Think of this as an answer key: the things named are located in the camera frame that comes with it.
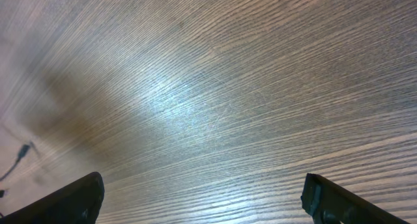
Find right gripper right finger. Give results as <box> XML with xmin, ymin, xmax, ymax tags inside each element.
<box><xmin>301</xmin><ymin>173</ymin><xmax>407</xmax><ymax>224</ymax></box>

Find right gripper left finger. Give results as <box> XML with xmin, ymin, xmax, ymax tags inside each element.
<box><xmin>1</xmin><ymin>172</ymin><xmax>105</xmax><ymax>224</ymax></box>

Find black USB cable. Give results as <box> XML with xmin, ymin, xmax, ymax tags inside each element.
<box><xmin>0</xmin><ymin>141</ymin><xmax>40</xmax><ymax>199</ymax></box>

